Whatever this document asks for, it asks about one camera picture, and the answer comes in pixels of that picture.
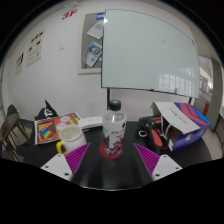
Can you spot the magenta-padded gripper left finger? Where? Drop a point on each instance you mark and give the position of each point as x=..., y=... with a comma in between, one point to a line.
x=76, y=156

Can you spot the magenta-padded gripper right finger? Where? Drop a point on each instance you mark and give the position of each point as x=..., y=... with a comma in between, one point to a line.
x=148, y=158

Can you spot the clear bottle with printed label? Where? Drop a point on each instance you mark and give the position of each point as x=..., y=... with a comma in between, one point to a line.
x=114, y=133

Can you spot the black and red tool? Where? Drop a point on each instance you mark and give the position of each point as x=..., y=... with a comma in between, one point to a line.
x=155, y=133

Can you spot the rainbow printed flat box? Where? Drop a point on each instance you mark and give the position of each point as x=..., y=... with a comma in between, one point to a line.
x=48, y=130

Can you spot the blue and white cardboard box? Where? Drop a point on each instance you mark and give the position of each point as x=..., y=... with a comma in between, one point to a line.
x=186, y=126

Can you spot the black bag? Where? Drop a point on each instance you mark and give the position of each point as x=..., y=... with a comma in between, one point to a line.
x=46, y=111

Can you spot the wooden chair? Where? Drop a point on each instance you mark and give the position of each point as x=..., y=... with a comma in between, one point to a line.
x=10, y=126

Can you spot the dark chair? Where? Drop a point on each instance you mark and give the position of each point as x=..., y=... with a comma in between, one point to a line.
x=12, y=109

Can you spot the large whiteboard on stand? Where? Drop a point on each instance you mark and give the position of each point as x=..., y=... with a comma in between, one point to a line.
x=150, y=50

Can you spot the grey pin board with papers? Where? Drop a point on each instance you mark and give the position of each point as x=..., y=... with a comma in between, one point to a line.
x=90, y=40

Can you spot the small white wall poster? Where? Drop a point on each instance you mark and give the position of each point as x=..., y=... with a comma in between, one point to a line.
x=19, y=64

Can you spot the large white wall poster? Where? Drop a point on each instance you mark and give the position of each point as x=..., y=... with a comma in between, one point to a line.
x=36, y=48

